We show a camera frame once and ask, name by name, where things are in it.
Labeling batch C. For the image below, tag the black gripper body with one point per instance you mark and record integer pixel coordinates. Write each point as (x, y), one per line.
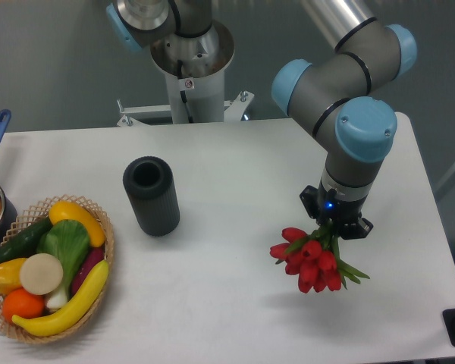
(345, 217)

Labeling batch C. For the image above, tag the red tulip bouquet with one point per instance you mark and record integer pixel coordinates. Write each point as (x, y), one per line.
(315, 259)

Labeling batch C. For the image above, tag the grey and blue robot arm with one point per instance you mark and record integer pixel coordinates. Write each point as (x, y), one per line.
(331, 101)

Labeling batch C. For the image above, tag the dark grey ribbed vase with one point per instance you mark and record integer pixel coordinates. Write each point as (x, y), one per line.
(149, 185)

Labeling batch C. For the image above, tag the purple sweet potato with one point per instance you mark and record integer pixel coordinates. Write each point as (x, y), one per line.
(94, 256)

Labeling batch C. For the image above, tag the green bok choy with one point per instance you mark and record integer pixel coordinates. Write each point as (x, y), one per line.
(68, 241)

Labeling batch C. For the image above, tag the yellow squash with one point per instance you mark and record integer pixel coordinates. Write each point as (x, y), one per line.
(66, 210)

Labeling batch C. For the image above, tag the beige round disc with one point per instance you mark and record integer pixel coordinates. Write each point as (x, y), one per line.
(41, 274)

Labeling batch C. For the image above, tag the yellow banana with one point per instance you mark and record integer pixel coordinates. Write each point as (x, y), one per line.
(76, 308)

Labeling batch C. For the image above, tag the green cucumber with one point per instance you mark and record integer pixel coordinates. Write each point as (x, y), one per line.
(24, 243)

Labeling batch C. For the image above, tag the orange fruit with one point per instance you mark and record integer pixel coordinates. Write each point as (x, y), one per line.
(22, 303)

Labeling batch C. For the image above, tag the yellow bell pepper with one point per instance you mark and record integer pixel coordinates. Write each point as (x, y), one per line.
(10, 275)

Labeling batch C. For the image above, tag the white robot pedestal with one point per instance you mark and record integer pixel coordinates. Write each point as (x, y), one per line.
(194, 70)

